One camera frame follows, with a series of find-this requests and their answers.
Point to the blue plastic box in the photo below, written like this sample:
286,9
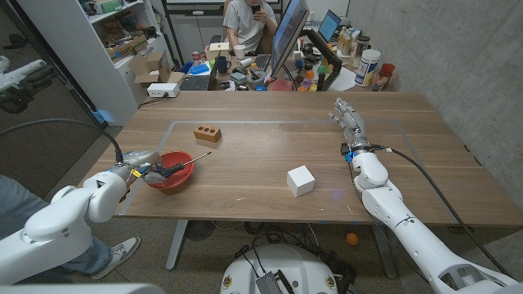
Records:
199,68

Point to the white plastic tub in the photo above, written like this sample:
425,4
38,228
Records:
367,67

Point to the seated person grey shirt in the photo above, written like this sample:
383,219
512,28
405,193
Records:
245,24

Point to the white black gloved person hand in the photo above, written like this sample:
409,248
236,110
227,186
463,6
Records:
32,77

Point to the open laptop blue screen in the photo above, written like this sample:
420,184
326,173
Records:
329,25

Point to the black smartphone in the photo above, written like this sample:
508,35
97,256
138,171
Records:
256,9

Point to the clear jar black lid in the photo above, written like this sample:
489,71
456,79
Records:
361,49

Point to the black laptop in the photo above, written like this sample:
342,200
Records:
195,83

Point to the large computer monitor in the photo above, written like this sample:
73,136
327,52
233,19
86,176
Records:
288,32

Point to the white cube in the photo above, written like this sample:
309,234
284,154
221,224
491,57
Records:
300,181

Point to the open cardboard box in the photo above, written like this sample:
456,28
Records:
153,67

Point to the white paper roll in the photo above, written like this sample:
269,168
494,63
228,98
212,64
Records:
246,62

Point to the small light wooden box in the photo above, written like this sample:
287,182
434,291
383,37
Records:
218,51

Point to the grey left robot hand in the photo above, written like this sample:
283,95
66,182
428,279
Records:
141,161

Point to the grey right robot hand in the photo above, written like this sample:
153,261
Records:
353,124

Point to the white robot torso base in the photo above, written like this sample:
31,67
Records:
302,265

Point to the wooden block with holes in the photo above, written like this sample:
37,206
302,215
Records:
207,132

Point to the standing person in jeans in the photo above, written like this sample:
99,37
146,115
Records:
12,204

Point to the black keyboard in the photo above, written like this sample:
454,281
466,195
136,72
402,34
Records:
262,62

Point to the orange ball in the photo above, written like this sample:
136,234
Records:
352,239

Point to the red bowl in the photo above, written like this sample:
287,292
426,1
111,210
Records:
181,175

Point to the grey table leg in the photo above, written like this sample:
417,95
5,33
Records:
176,247
385,251

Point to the grey tape roll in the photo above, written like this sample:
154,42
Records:
256,79

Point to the grey ribbed power brick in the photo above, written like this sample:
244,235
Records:
268,283

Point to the teal grey case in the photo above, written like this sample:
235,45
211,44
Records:
238,77

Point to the pink box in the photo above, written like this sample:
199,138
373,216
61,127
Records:
282,85

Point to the white shelf unit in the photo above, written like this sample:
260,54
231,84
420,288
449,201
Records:
77,45

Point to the white paper cup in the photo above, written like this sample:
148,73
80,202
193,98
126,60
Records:
239,52

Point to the dark blue mug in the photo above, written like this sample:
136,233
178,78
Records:
222,64

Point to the white power box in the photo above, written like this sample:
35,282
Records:
163,90

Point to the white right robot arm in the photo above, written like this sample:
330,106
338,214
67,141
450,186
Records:
408,228

